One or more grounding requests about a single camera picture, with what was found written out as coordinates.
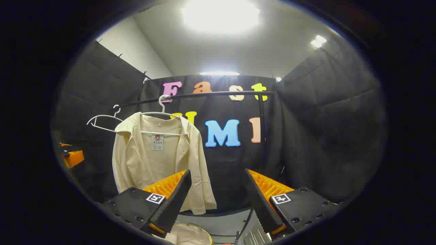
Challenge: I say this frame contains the cream collared shirt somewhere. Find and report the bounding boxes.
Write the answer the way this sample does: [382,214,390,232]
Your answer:
[112,112,217,215]

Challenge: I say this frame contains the black cable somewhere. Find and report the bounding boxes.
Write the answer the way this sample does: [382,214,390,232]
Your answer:
[234,207,254,245]

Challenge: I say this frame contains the black clothes rack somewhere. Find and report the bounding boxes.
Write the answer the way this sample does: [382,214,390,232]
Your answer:
[119,90,276,164]

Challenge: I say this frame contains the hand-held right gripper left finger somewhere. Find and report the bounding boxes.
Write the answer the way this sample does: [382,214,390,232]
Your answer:
[100,169,192,239]

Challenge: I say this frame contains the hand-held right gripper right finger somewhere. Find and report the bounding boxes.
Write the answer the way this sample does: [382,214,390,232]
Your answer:
[245,168,338,239]

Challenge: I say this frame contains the white laundry hamper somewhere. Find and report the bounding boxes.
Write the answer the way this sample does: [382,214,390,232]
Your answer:
[153,223,215,245]

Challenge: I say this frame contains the black backdrop cloth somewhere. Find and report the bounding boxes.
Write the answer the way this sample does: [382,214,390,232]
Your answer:
[53,36,387,218]

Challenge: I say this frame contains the white plastic hanger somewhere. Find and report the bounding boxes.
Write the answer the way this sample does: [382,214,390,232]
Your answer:
[141,95,183,136]
[87,105,124,132]

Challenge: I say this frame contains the grey ribbed metal object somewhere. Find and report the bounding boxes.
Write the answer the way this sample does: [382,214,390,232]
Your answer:
[244,221,273,245]

